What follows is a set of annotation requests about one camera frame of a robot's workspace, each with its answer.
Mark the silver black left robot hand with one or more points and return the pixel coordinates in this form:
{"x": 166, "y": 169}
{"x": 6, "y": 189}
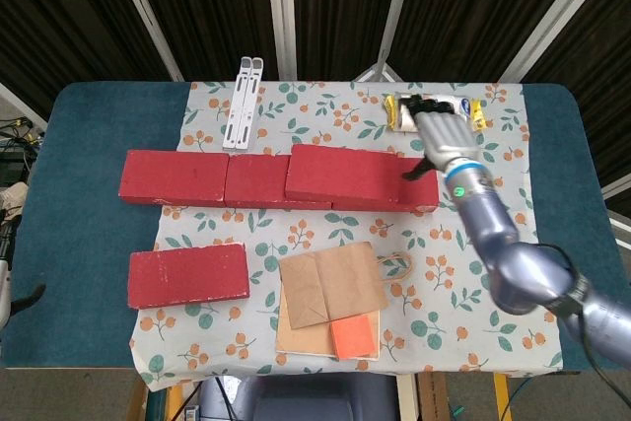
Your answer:
{"x": 5, "y": 293}

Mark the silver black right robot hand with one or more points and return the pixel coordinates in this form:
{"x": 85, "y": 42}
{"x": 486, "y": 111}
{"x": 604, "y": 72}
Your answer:
{"x": 446, "y": 137}

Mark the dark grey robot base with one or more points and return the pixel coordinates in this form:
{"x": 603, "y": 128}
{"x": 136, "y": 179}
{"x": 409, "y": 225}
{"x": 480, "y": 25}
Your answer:
{"x": 320, "y": 396}

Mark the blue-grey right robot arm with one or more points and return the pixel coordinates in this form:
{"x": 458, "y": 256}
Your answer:
{"x": 517, "y": 268}

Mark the red brick row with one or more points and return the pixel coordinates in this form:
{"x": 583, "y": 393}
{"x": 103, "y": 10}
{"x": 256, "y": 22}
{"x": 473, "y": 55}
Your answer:
{"x": 419, "y": 191}

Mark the pack of white bag rolls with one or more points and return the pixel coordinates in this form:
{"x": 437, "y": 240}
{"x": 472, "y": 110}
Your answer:
{"x": 475, "y": 113}

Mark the white shoe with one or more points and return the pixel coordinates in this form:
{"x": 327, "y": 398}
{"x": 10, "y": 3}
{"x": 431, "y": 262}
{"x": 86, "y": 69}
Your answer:
{"x": 12, "y": 196}

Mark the floral patterned tablecloth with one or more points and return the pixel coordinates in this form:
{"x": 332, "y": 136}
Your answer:
{"x": 345, "y": 110}

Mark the blue felt table cover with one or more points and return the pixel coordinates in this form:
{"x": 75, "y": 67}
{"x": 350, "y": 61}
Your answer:
{"x": 89, "y": 145}

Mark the green table leg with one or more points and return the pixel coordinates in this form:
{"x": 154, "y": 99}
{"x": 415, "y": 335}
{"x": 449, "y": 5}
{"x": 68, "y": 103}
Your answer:
{"x": 158, "y": 406}

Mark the white folding laptop stand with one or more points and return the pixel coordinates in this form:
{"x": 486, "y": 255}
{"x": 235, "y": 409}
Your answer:
{"x": 241, "y": 110}

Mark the orange foam cube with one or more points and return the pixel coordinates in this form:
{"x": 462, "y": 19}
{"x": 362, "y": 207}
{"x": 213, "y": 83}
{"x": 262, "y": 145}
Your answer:
{"x": 352, "y": 339}

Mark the light brown flat board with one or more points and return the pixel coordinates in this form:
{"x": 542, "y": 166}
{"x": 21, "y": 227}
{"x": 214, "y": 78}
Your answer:
{"x": 301, "y": 339}

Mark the brown cardboard box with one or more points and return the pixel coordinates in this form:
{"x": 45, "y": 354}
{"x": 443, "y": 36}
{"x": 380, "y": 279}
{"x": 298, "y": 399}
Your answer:
{"x": 433, "y": 399}

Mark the white partition frame post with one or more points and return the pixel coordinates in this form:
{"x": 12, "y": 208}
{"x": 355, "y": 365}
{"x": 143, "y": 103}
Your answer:
{"x": 555, "y": 12}
{"x": 146, "y": 12}
{"x": 397, "y": 12}
{"x": 281, "y": 12}

